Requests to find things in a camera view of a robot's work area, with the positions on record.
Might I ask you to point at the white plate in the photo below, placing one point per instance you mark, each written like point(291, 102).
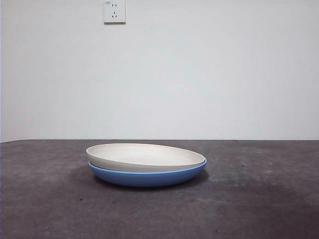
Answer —
point(139, 155)

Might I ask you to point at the white wall socket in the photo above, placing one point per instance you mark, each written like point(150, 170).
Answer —
point(114, 12)

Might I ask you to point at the blue plate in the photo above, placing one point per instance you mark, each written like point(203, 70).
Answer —
point(144, 179)

